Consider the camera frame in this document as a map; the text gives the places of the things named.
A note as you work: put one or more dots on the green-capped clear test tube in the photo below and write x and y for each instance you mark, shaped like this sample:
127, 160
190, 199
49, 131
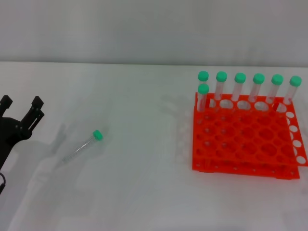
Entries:
258, 78
203, 76
221, 76
277, 79
84, 145
203, 88
240, 77
295, 80

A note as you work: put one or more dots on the orange plastic test tube rack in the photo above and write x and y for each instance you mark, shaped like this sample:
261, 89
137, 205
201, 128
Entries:
240, 134

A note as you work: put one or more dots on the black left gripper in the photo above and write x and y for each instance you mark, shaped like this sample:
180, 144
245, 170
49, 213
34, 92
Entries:
7, 134

